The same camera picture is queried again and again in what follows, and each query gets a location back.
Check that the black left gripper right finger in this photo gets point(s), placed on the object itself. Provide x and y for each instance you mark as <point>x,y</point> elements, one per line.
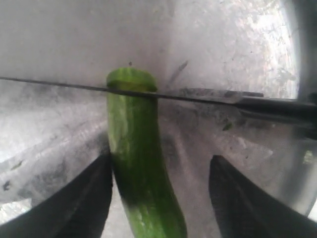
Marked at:
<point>243,210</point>

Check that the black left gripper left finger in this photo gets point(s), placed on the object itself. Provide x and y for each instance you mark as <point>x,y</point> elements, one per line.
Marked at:
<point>79,210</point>

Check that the green cucumber piece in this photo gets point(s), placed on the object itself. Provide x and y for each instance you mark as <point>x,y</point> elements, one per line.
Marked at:
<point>148,198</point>

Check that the black handled kitchen knife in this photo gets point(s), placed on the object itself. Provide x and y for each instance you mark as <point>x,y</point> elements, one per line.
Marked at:
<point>301,115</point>

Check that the cut cucumber end piece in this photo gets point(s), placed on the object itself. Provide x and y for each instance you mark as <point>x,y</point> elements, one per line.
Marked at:
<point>129,78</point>

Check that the round stainless steel plate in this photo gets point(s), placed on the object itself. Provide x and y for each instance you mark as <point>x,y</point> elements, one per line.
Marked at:
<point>49,134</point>

